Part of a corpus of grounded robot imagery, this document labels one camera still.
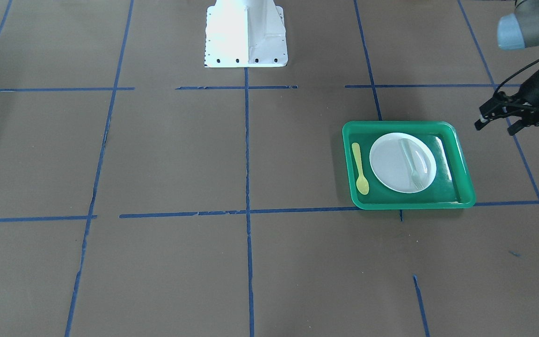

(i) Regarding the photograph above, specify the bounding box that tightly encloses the pale green plastic fork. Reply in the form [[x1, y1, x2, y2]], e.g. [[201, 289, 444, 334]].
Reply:
[[399, 139, 424, 190]]

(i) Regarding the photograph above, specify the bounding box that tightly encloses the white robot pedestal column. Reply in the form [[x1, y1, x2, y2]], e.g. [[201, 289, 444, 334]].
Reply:
[[204, 0, 289, 68]]

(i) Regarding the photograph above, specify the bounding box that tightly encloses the green plastic tray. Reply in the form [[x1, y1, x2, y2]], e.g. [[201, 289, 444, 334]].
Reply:
[[342, 121, 476, 210]]

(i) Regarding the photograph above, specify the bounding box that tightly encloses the white round plate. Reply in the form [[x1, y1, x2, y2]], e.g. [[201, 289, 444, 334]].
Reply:
[[369, 132, 437, 194]]

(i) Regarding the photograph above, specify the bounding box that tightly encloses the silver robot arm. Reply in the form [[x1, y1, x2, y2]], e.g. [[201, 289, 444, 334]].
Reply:
[[474, 0, 539, 136]]

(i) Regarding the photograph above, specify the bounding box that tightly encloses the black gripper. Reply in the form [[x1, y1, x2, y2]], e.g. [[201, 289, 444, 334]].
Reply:
[[473, 70, 539, 136]]

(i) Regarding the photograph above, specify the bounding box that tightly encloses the yellow plastic spoon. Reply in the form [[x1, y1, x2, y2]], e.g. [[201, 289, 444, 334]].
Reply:
[[351, 142, 370, 195]]

